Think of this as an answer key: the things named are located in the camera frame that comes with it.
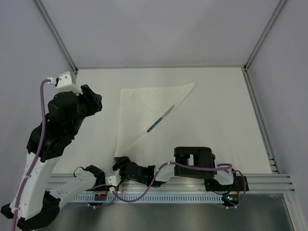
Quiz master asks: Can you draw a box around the aluminium frame post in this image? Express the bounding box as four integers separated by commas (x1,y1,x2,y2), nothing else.
242,0,288,71
32,0,78,74

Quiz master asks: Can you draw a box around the right aluminium frame post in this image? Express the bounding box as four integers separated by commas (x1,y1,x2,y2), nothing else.
242,0,288,71

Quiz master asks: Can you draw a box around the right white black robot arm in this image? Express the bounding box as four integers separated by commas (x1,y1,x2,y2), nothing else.
113,147,249,195

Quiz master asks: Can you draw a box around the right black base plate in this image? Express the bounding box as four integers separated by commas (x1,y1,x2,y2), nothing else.
205,176,249,193

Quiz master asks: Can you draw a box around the left aluminium frame post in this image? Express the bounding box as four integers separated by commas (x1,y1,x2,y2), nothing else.
32,0,78,74

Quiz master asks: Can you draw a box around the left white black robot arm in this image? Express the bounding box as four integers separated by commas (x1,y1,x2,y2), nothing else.
0,85,105,231

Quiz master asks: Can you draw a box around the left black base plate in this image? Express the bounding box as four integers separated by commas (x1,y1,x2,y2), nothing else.
86,184,119,192

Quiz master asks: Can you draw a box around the white slotted cable duct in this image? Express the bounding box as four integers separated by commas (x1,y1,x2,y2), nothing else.
70,193,223,204

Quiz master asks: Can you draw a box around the white cloth napkin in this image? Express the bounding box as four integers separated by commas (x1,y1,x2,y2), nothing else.
115,83,196,157

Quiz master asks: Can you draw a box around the green handled knife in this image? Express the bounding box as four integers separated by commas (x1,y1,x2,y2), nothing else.
147,105,175,133

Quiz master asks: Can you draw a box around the aluminium front rail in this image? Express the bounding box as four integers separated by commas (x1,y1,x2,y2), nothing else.
47,174,295,194

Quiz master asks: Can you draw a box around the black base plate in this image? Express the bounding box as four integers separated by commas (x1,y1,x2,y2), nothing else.
86,184,119,192
205,176,249,193

